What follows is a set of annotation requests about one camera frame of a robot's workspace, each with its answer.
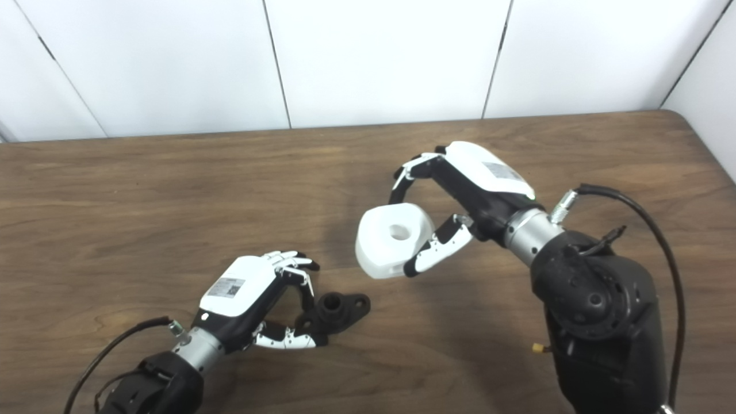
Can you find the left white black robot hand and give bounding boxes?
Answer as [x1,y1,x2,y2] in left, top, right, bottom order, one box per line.
[193,250,328,352]

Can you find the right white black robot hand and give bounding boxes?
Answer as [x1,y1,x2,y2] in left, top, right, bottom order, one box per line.
[389,141,538,278]

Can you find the black flanged holder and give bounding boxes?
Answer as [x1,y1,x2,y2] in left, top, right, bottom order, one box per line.
[294,292,371,346]

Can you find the round white piece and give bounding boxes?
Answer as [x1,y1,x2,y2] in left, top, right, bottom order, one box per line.
[355,203,436,280]

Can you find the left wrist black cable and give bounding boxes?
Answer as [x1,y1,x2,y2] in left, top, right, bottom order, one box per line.
[63,316,186,414]

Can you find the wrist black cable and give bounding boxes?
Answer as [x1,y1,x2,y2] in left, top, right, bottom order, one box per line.
[63,316,186,414]
[549,183,687,414]

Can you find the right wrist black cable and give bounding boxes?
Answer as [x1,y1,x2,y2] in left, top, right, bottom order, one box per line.
[549,183,687,414]

